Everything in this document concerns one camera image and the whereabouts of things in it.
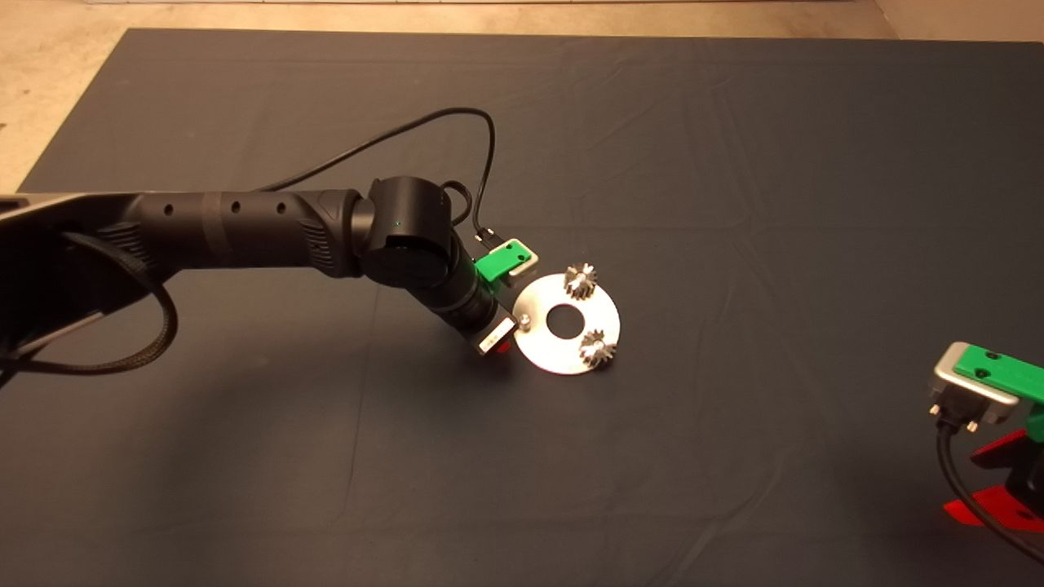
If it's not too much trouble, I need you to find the green right camera mount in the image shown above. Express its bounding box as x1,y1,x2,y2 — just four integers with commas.
953,344,1044,445

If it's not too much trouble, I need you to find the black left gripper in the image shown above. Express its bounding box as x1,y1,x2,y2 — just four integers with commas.
431,273,518,356

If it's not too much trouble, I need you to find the dark steel planetary gear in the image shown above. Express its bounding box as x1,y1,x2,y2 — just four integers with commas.
563,263,599,301
579,329,618,368

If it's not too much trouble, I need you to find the green left camera mount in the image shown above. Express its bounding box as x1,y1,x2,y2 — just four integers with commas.
473,239,533,286

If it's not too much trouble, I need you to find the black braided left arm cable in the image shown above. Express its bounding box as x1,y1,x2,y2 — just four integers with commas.
439,179,476,231

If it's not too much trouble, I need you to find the dark grey table cloth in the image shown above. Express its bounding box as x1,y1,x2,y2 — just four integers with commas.
0,29,1044,587

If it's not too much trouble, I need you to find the smooth black right camera cable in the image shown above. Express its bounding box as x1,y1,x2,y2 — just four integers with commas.
936,417,1044,565

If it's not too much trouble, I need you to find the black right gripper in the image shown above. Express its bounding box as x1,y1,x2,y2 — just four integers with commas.
944,429,1044,536

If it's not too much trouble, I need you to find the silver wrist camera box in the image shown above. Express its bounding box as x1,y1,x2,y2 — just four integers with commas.
928,342,1020,433
506,240,540,283

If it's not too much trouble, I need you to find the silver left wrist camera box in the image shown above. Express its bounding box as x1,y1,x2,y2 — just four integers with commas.
506,240,540,283

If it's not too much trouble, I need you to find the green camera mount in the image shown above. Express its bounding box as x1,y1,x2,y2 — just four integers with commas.
953,344,1044,445
473,239,533,286

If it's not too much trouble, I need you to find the round metal carrier plate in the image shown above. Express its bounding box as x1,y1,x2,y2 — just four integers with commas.
512,273,621,376

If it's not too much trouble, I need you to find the thick black braided harness loop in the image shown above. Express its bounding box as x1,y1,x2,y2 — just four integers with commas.
0,232,179,376

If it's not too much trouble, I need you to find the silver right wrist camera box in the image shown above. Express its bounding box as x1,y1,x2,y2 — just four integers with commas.
928,342,1020,433

